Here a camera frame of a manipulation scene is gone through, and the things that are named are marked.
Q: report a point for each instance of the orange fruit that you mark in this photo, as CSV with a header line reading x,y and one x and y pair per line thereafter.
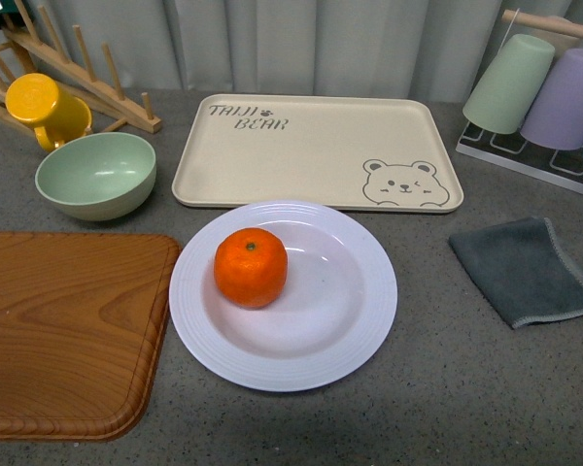
x,y
251,267

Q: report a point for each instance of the white round plate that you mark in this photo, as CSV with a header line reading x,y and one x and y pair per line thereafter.
x,y
336,309

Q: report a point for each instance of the beige bear tray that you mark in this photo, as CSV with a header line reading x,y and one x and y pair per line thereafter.
x,y
354,154

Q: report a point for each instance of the green bowl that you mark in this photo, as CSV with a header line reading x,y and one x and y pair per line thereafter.
x,y
98,177

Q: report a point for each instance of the grey curtain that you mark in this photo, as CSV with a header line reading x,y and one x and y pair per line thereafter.
x,y
422,50

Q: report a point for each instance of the grey cloth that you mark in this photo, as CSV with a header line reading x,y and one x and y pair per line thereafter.
x,y
522,270

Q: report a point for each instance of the wooden cutting board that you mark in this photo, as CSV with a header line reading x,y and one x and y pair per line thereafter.
x,y
82,323

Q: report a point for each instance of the light green cup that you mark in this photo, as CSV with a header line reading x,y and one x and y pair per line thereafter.
x,y
503,95

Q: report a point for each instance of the yellow mug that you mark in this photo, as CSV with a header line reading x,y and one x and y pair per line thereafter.
x,y
42,104

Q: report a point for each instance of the white cup holder rack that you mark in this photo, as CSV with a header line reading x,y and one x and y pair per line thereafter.
x,y
512,151

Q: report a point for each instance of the purple cup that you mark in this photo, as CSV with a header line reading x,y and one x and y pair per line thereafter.
x,y
555,119

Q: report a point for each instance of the wooden dish rack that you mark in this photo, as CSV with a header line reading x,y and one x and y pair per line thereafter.
x,y
32,38

